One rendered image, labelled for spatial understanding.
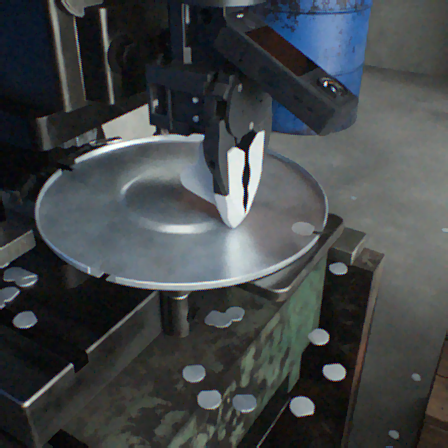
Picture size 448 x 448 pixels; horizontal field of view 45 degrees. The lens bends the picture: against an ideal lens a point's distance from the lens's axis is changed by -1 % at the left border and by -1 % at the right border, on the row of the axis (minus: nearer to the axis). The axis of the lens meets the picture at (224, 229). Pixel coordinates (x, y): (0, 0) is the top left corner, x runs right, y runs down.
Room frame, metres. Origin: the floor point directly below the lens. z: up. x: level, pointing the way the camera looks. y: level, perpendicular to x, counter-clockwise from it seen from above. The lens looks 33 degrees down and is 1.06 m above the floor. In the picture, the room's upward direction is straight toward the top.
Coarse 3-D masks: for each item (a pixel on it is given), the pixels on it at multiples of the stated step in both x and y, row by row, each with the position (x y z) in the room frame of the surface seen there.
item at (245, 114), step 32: (160, 0) 0.46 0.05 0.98; (192, 0) 0.42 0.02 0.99; (224, 0) 0.41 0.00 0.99; (256, 0) 0.42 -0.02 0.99; (192, 32) 0.45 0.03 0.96; (160, 64) 0.46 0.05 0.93; (192, 64) 0.44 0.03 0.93; (224, 64) 0.42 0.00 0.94; (160, 96) 0.45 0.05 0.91; (192, 96) 0.43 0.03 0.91; (224, 96) 0.40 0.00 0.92; (256, 96) 0.44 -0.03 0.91; (192, 128) 0.43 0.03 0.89; (256, 128) 0.44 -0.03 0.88
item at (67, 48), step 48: (0, 0) 0.48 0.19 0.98; (48, 0) 0.45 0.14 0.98; (96, 0) 0.48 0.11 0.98; (144, 0) 0.50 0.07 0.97; (0, 48) 0.49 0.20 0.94; (48, 48) 0.46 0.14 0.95; (96, 48) 0.46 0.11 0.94; (144, 48) 0.50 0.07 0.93; (0, 96) 0.50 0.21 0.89; (48, 96) 0.46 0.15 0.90; (96, 96) 0.46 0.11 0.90
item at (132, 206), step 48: (144, 144) 0.61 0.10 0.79; (192, 144) 0.61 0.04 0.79; (48, 192) 0.49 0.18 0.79; (96, 192) 0.49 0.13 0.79; (144, 192) 0.48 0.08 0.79; (192, 192) 0.49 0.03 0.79; (288, 192) 0.50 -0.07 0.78; (48, 240) 0.40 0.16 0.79; (96, 240) 0.41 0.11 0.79; (144, 240) 0.41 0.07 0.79; (192, 240) 0.41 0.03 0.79; (240, 240) 0.41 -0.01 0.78; (288, 240) 0.41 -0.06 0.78; (192, 288) 0.34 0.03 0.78
